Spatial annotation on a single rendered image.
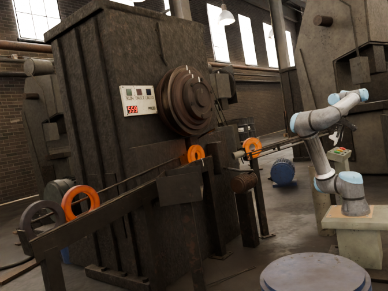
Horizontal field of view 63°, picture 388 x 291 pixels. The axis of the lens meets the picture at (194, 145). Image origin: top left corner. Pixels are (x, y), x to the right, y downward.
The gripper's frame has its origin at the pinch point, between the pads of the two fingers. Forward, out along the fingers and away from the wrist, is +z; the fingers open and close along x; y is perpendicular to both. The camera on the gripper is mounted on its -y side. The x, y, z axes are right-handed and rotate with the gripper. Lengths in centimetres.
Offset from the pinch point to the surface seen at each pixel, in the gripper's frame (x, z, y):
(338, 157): 1.2, 8.6, -2.2
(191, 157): 64, 18, 74
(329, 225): 52, 35, -16
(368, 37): -199, -89, 36
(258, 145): 3, 15, 56
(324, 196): -2.0, 39.4, 1.4
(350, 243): 45, 43, -28
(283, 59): -794, -71, 388
